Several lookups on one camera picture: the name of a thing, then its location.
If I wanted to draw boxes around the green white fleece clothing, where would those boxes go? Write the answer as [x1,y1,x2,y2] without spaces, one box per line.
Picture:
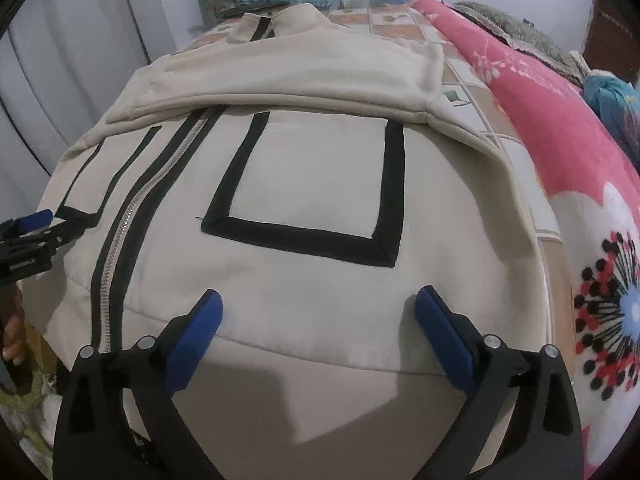
[0,360,61,461]

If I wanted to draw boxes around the blue floral cloth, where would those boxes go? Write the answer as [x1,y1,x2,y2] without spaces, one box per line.
[582,72,640,161]

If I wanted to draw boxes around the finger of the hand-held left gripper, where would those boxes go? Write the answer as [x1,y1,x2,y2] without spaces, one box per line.
[0,225,68,257]
[0,209,54,236]

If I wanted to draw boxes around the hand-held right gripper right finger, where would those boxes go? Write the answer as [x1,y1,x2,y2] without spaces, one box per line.
[415,286,586,480]

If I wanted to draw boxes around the person's left hand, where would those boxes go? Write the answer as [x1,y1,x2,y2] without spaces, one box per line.
[0,292,26,366]

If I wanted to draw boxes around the white curtain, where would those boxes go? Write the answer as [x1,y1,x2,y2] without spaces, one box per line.
[0,0,156,176]

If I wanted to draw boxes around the cream jacket with black trim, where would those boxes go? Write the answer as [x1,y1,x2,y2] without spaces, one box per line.
[20,2,551,480]

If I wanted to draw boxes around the pink floral blanket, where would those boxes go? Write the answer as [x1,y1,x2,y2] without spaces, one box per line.
[410,0,640,480]

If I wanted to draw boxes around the brown wooden door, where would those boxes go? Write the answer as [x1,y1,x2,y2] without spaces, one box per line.
[585,0,640,81]

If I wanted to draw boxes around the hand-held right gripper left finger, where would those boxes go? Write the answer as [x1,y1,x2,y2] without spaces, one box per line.
[52,289,223,480]

